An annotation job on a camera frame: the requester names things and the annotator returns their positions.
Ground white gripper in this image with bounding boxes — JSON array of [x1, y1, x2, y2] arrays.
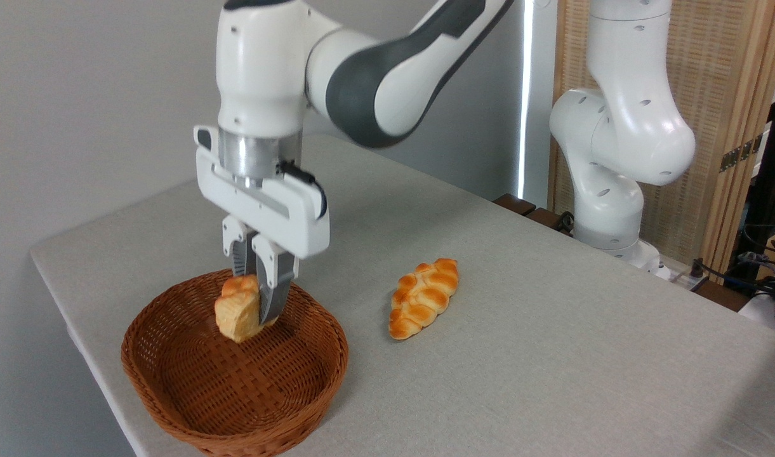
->
[[193, 125, 330, 326]]

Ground round knotted bread roll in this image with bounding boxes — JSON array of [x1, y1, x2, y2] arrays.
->
[[213, 274, 281, 344]]

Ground long braided bread loaf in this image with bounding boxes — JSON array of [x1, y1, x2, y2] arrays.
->
[[388, 258, 460, 341]]

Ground brown wicker basket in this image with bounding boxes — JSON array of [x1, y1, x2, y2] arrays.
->
[[121, 267, 350, 457]]

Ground dark brown wooden block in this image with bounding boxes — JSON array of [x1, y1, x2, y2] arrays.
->
[[526, 207, 574, 234], [493, 193, 538, 217]]

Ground dark brown wooden board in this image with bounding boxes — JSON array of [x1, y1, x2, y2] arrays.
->
[[692, 278, 751, 312]]

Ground metal screen hinge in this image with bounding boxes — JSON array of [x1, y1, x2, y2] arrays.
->
[[719, 134, 764, 173]]

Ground black upright stand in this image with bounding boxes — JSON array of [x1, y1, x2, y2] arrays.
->
[[730, 60, 775, 283]]

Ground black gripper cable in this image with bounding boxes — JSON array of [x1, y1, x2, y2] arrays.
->
[[275, 160, 329, 220]]

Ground black cable bundle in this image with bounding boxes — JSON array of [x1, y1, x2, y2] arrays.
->
[[678, 221, 775, 300]]

